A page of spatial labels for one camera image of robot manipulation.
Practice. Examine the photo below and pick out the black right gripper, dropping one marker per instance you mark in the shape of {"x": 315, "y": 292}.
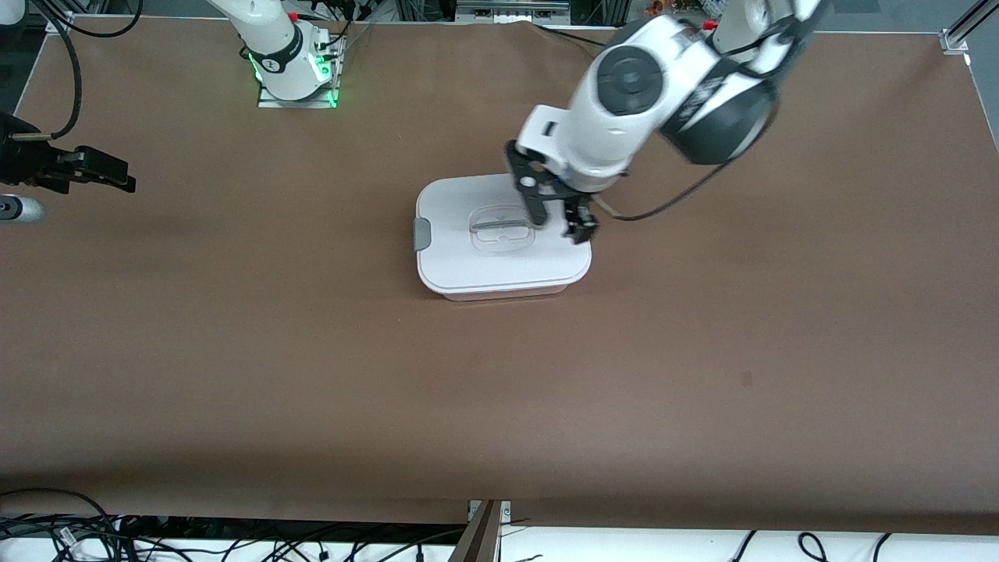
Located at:
{"x": 26, "y": 158}

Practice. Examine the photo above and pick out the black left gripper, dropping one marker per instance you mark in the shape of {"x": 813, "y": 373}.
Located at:
{"x": 578, "y": 208}

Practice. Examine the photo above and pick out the white box lid grey clips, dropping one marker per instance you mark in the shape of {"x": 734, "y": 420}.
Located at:
{"x": 468, "y": 269}

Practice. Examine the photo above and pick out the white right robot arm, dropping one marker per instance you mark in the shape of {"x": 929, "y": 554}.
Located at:
{"x": 285, "y": 74}

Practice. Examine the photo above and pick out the white plastic box base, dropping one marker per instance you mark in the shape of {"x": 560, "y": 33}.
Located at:
{"x": 499, "y": 297}

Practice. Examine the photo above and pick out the orange toy figure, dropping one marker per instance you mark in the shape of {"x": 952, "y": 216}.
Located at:
{"x": 655, "y": 8}

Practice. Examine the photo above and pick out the brown table cover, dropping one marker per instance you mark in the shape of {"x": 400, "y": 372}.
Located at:
{"x": 624, "y": 390}

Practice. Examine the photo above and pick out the dark angled beam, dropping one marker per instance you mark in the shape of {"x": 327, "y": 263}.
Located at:
{"x": 476, "y": 542}

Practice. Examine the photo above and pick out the aluminium corner profile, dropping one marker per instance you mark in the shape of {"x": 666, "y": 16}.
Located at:
{"x": 964, "y": 31}

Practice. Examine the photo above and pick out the small metal corner bracket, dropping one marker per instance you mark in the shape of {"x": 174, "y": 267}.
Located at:
{"x": 58, "y": 23}

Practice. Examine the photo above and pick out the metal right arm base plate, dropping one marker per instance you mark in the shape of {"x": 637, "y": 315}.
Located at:
{"x": 273, "y": 101}

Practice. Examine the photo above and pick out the grey metal frame rail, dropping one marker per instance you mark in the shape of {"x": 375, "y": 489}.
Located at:
{"x": 511, "y": 9}

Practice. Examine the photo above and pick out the metal table edge bracket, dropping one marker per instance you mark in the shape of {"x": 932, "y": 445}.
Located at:
{"x": 506, "y": 509}

